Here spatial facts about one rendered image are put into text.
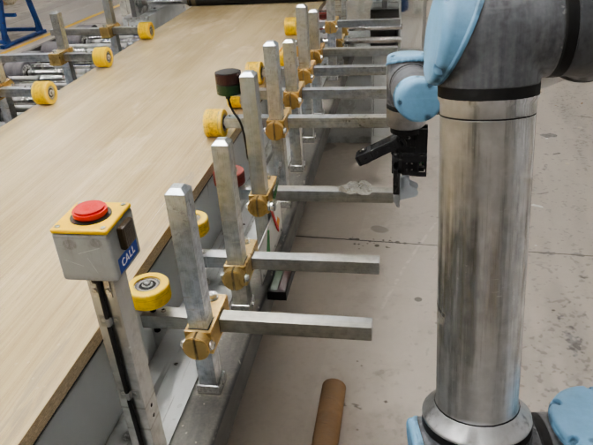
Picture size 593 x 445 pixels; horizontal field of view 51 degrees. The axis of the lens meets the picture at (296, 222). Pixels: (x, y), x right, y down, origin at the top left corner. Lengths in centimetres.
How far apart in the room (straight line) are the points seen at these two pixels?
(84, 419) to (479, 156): 84
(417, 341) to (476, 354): 158
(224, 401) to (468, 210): 65
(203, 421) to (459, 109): 73
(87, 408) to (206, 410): 22
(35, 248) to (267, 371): 114
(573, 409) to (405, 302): 167
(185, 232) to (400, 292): 172
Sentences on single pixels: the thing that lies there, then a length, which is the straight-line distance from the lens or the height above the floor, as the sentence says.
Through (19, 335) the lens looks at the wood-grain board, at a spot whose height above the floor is 90.
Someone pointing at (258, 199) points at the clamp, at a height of 87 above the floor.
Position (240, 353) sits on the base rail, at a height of 70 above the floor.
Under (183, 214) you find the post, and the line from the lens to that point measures 101.
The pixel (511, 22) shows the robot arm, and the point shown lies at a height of 140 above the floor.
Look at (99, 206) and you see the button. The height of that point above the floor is 123.
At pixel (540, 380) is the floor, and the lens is 233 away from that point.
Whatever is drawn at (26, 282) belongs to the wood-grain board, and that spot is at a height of 90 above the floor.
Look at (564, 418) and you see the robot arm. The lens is 97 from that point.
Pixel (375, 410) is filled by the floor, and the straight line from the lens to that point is 215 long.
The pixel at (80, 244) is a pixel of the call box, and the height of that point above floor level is 120.
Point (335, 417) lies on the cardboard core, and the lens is 203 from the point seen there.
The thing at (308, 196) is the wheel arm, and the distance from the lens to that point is 156.
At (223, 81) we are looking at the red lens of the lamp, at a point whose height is 116.
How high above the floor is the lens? 155
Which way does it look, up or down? 29 degrees down
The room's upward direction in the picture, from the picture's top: 4 degrees counter-clockwise
